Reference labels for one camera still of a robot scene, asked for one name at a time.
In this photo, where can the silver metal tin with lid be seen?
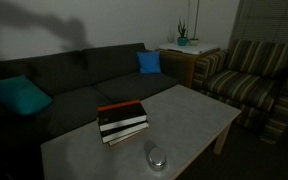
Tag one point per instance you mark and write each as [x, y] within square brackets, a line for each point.
[157, 158]

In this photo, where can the blue throw pillow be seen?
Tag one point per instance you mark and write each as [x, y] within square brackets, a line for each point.
[149, 62]

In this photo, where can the top black book orange spine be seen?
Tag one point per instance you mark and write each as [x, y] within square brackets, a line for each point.
[120, 114]

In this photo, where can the wooden side table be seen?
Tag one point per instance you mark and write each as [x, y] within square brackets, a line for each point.
[180, 65]

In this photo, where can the grey coffee table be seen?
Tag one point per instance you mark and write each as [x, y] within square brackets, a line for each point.
[182, 122]

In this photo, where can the middle black book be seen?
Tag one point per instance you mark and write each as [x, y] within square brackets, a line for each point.
[113, 134]

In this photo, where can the bottom orange book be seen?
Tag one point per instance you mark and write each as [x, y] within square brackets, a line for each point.
[115, 141]

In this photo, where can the teal plant pot with plant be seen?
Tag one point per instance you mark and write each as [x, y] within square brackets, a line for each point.
[182, 40]

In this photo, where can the dark grey fabric sofa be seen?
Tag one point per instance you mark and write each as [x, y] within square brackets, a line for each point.
[78, 82]

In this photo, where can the small white plant pot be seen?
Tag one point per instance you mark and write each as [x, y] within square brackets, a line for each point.
[193, 41]

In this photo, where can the white board on side table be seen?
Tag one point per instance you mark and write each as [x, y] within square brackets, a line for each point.
[188, 49]

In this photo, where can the striped armchair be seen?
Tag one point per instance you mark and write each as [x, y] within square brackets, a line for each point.
[253, 77]

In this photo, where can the teal throw pillow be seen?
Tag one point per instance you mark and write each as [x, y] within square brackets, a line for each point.
[22, 96]

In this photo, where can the window blinds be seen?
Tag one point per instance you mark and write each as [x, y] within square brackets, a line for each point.
[264, 20]

